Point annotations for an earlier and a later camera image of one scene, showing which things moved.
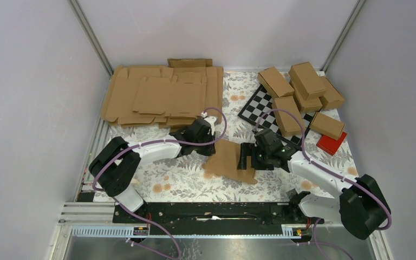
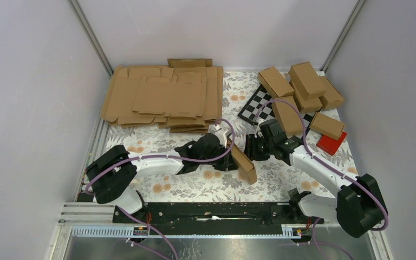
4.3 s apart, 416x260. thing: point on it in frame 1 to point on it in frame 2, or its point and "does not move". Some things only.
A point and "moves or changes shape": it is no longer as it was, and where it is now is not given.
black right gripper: x=249 y=149 to x=249 y=147
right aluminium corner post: x=343 y=34 does not move
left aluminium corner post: x=91 y=34 does not move
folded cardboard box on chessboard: x=287 y=123 does not move
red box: x=330 y=145 does not move
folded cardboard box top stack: x=307 y=81 does not move
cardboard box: x=223 y=164 moves or changes shape
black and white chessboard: x=260 y=111 does not move
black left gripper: x=209 y=151 to x=227 y=163
